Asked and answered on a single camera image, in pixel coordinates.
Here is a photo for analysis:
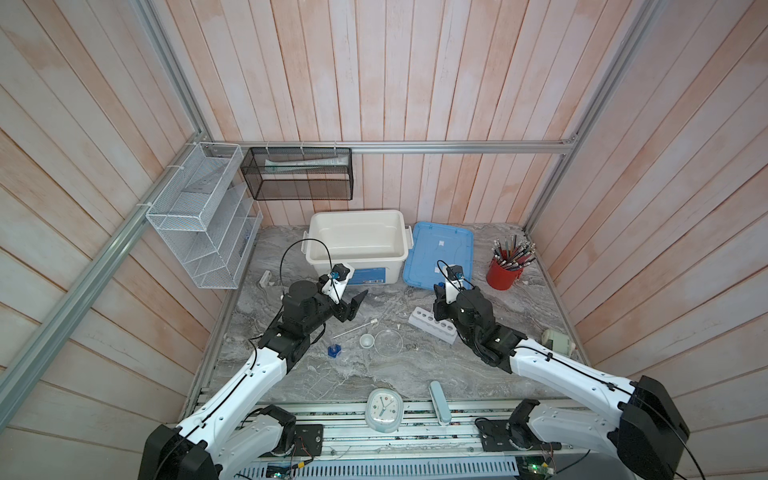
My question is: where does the white wire mesh shelf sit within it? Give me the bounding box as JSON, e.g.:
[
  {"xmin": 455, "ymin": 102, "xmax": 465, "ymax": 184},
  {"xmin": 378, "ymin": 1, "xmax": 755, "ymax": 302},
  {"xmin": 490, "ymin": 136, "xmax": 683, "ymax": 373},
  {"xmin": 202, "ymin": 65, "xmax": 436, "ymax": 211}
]
[{"xmin": 146, "ymin": 142, "xmax": 263, "ymax": 290}]

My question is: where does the black wire mesh basket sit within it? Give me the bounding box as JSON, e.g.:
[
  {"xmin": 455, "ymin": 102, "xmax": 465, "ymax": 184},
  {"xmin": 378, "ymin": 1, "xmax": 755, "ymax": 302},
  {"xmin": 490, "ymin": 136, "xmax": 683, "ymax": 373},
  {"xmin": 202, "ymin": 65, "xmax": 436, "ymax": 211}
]
[{"xmin": 240, "ymin": 146, "xmax": 355, "ymax": 201}]

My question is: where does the red pencil cup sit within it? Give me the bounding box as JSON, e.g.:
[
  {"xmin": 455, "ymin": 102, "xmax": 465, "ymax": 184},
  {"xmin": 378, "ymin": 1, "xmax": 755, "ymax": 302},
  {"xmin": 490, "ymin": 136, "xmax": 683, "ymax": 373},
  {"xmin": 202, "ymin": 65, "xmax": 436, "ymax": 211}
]
[{"xmin": 486, "ymin": 260, "xmax": 523, "ymax": 291}]

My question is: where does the white plastic storage bin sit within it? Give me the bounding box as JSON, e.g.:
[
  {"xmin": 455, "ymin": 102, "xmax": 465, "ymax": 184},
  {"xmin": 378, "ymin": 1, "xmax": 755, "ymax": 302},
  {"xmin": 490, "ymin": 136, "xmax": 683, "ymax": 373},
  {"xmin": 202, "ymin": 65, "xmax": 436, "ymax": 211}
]
[{"xmin": 301, "ymin": 210, "xmax": 414, "ymax": 285}]

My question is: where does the blue plastic bin lid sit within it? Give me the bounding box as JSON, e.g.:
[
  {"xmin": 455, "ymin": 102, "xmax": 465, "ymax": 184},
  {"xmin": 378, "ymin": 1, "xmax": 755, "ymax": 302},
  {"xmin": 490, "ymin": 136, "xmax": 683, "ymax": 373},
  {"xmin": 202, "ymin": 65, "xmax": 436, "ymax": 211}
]
[{"xmin": 403, "ymin": 222, "xmax": 474, "ymax": 290}]

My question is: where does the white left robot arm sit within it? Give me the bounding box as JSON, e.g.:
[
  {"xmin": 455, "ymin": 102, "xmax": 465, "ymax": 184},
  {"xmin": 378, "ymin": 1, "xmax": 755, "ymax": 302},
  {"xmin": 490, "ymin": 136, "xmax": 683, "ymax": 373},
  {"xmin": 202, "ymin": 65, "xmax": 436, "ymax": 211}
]
[{"xmin": 138, "ymin": 275, "xmax": 367, "ymax": 479}]

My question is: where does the small white cardboard box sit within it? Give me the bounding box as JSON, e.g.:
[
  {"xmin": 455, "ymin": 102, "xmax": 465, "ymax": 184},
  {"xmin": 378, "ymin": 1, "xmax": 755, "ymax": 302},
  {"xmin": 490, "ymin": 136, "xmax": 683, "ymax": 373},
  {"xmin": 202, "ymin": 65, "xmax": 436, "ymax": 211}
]
[{"xmin": 259, "ymin": 270, "xmax": 273, "ymax": 288}]

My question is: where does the round white clock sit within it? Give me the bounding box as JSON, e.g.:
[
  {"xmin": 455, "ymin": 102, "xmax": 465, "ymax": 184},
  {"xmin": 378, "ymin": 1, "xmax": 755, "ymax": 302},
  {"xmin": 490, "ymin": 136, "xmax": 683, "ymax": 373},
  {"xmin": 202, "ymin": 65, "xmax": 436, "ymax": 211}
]
[{"xmin": 365, "ymin": 388, "xmax": 404, "ymax": 433}]

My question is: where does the small white cup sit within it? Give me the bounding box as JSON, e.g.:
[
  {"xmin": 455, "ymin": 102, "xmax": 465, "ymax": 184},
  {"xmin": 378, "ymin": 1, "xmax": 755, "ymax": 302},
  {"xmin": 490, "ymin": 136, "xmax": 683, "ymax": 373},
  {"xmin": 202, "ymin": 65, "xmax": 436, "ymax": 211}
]
[{"xmin": 359, "ymin": 333, "xmax": 375, "ymax": 349}]

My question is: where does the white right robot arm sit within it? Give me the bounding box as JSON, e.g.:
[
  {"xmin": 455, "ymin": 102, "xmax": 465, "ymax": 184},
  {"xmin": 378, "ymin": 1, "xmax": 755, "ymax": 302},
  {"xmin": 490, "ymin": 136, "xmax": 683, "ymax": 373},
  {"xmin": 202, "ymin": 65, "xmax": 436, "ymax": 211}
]
[{"xmin": 433, "ymin": 281, "xmax": 690, "ymax": 479}]

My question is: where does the bundle of pencils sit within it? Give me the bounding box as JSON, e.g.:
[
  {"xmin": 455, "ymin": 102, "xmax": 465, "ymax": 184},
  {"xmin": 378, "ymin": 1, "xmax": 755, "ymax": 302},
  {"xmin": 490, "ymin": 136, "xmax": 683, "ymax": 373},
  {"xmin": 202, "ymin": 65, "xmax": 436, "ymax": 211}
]
[{"xmin": 491, "ymin": 235, "xmax": 535, "ymax": 271}]

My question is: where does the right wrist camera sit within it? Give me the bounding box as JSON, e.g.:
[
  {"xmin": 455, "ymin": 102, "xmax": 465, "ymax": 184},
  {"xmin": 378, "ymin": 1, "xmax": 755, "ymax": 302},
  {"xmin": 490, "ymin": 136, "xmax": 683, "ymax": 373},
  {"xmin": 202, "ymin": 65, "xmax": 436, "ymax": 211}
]
[{"xmin": 441, "ymin": 264, "xmax": 465, "ymax": 304}]

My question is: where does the light blue stapler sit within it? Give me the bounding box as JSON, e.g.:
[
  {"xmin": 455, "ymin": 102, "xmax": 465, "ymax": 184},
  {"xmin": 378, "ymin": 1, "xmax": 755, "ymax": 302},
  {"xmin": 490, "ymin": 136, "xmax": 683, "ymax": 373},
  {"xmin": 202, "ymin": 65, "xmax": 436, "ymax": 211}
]
[{"xmin": 429, "ymin": 380, "xmax": 452, "ymax": 426}]

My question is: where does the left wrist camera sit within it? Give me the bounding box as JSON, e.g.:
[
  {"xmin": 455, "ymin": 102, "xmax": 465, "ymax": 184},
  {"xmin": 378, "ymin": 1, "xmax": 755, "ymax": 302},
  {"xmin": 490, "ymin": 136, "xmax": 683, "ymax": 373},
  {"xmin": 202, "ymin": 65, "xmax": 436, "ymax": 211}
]
[{"xmin": 321, "ymin": 263, "xmax": 355, "ymax": 304}]

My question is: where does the blue-based graduated cylinder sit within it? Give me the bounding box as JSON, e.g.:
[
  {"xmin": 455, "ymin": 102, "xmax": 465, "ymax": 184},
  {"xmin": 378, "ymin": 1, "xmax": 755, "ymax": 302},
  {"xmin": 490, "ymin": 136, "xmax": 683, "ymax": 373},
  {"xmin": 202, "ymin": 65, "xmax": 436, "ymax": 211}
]
[{"xmin": 327, "ymin": 344, "xmax": 342, "ymax": 358}]

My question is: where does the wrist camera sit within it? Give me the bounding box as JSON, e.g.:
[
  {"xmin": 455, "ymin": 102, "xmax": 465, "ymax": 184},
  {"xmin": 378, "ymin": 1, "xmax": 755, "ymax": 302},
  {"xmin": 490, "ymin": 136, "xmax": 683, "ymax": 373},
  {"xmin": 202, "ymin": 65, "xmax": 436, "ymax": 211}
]
[
  {"xmin": 441, "ymin": 264, "xmax": 465, "ymax": 304},
  {"xmin": 321, "ymin": 263, "xmax": 355, "ymax": 304}
]

